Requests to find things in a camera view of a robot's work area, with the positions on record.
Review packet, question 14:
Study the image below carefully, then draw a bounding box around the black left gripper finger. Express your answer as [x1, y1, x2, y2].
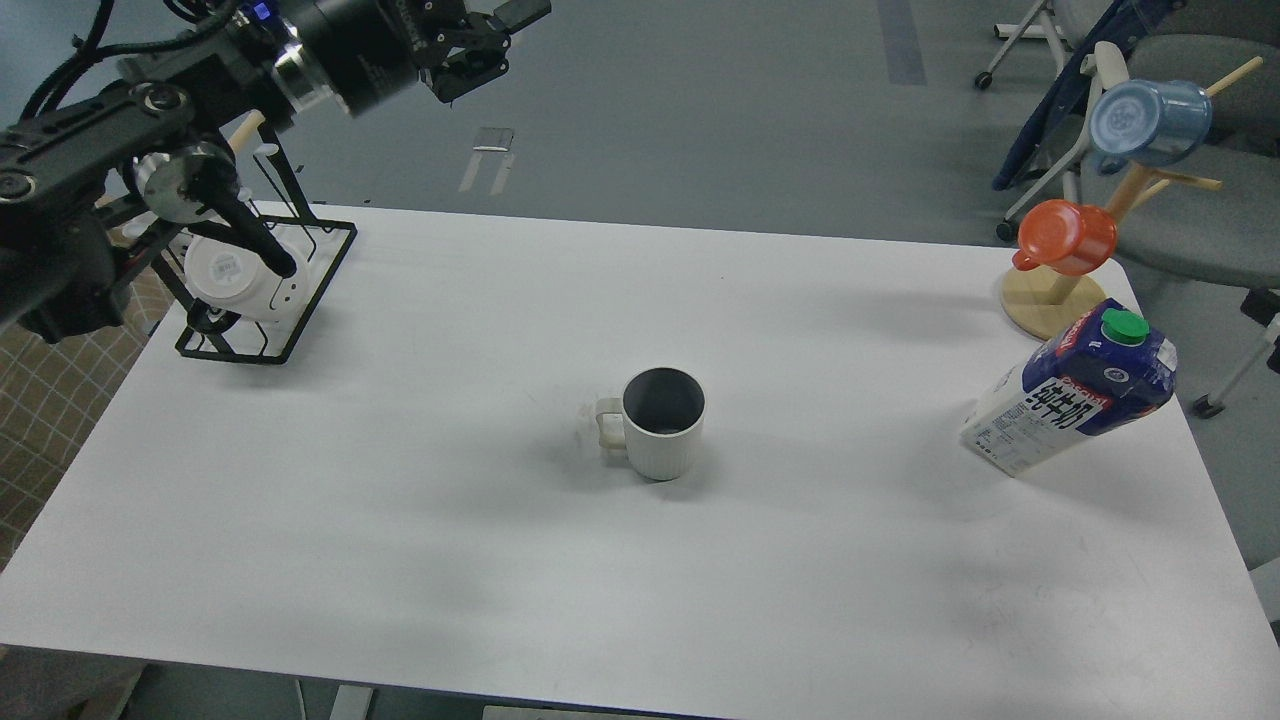
[470, 0, 552, 37]

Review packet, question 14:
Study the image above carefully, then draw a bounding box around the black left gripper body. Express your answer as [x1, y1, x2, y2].
[275, 1, 511, 117]

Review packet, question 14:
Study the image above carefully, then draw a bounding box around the white ribbed mug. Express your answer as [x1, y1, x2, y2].
[594, 366, 707, 482]

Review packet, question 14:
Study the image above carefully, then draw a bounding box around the blue white milk carton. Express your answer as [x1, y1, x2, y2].
[960, 299, 1179, 477]

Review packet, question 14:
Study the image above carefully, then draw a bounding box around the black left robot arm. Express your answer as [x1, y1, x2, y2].
[1, 1, 552, 345]

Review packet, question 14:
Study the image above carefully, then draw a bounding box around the white cup on rack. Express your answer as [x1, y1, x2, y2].
[183, 236, 314, 323]

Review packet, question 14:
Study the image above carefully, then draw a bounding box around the orange plastic cup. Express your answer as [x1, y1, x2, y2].
[1012, 199, 1119, 277]

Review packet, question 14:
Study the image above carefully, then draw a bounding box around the blue plastic cup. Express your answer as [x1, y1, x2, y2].
[1085, 79, 1215, 176]

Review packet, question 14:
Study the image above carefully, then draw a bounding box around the beige checkered cloth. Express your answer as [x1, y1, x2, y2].
[1, 270, 173, 565]

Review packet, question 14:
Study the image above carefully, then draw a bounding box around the white chair base with casters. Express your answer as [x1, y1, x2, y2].
[972, 1, 1069, 92]

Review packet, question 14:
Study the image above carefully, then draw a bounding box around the wooden mug tree stand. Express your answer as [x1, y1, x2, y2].
[1000, 54, 1277, 340]

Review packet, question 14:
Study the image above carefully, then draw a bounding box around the grey office chair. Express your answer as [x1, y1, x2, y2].
[989, 0, 1280, 419]

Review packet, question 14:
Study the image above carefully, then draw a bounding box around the black wire cup rack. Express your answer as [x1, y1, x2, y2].
[106, 111, 357, 365]

